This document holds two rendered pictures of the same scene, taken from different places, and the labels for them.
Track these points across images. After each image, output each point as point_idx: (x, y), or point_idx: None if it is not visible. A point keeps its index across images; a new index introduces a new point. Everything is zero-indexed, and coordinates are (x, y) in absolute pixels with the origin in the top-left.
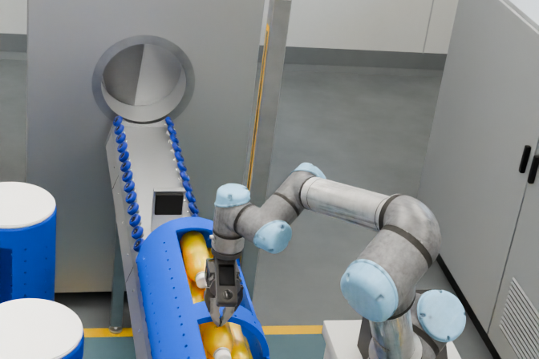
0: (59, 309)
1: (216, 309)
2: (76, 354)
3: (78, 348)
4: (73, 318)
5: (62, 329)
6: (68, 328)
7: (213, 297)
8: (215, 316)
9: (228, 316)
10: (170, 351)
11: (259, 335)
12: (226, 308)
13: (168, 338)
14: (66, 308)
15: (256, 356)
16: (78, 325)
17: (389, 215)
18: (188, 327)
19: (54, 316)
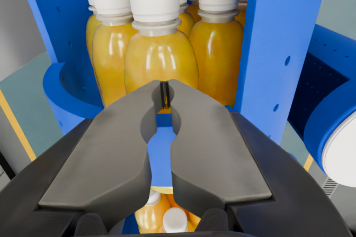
0: (340, 173)
1: (199, 123)
2: (340, 109)
3: (340, 117)
4: (331, 161)
5: (355, 144)
6: (346, 146)
7: (248, 207)
8: (194, 96)
9: (129, 100)
10: (316, 19)
11: (52, 89)
12: (134, 132)
13: (299, 76)
14: (331, 175)
15: (92, 89)
16: (331, 151)
17: None
18: (269, 89)
19: (353, 163)
